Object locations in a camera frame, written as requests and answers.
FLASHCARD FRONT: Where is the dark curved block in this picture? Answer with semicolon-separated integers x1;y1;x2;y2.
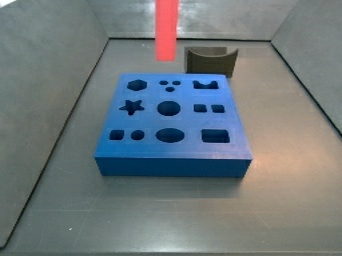
185;46;239;78

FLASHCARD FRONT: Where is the red rectangular block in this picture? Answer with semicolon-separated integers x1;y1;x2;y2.
155;0;179;61

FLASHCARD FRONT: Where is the blue shape sorter board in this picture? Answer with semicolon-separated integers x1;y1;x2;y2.
94;73;253;178

